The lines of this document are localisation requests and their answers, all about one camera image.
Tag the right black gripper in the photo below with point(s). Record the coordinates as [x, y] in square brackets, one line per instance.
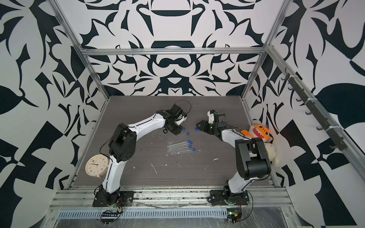
[205, 124]

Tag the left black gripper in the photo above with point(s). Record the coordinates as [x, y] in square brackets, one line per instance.
[177, 132]

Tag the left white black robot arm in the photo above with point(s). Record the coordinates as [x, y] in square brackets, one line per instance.
[122, 145]

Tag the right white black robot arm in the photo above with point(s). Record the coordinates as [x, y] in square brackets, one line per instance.
[252, 158]

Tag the test tube front most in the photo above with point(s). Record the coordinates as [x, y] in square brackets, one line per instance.
[183, 151]

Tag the orange shark plush toy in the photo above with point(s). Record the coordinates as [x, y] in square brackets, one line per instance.
[257, 131]

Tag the cream plush toy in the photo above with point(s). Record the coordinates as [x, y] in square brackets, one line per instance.
[271, 151]

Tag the beige round alarm clock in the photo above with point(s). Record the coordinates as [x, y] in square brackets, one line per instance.
[97, 165]

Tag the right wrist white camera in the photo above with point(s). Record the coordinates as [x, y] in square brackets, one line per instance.
[211, 116]

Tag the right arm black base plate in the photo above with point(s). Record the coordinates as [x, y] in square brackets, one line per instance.
[225, 197]

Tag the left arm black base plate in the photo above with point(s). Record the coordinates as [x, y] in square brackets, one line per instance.
[118, 198]

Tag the aluminium frame front rail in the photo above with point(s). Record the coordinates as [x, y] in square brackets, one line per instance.
[164, 197]

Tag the black wall hook rail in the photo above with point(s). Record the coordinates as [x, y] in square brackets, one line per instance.
[317, 110]

